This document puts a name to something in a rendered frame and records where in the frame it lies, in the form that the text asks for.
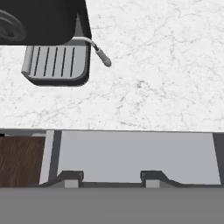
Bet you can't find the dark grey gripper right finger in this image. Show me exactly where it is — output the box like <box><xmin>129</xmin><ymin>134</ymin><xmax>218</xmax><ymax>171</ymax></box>
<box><xmin>140</xmin><ymin>170</ymin><xmax>188</xmax><ymax>189</ymax></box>

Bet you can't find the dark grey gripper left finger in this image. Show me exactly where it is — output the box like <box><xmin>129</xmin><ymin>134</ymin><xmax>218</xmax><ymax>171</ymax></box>
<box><xmin>39</xmin><ymin>170</ymin><xmax>85</xmax><ymax>189</ymax></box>

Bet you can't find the black and grey coffee machine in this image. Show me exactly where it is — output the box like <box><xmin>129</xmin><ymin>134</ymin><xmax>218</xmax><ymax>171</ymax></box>
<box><xmin>0</xmin><ymin>0</ymin><xmax>113</xmax><ymax>88</ymax></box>

